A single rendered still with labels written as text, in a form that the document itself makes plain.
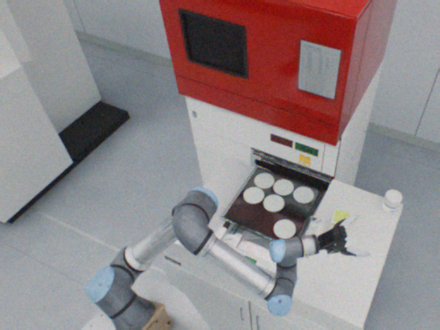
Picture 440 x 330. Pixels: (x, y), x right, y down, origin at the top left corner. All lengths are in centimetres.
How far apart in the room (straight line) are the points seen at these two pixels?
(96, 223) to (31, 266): 46
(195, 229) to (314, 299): 57
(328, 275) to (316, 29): 94
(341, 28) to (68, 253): 239
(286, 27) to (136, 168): 223
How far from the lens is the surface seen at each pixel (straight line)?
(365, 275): 171
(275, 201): 194
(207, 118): 211
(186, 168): 335
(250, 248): 183
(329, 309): 163
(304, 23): 147
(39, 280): 312
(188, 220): 132
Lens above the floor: 246
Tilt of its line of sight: 48 degrees down
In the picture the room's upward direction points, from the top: 2 degrees clockwise
